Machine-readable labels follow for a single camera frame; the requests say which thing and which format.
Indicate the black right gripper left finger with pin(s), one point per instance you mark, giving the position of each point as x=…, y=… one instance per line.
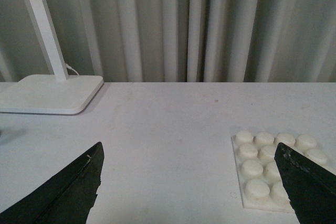
x=67, y=197

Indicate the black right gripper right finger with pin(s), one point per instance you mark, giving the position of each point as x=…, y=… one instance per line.
x=309, y=186

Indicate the white desk lamp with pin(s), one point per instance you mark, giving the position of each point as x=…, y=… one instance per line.
x=56, y=93

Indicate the grey pleated curtain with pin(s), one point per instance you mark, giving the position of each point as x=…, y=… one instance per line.
x=198, y=40

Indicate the white studded base plate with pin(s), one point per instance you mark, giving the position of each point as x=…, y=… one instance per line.
x=258, y=175

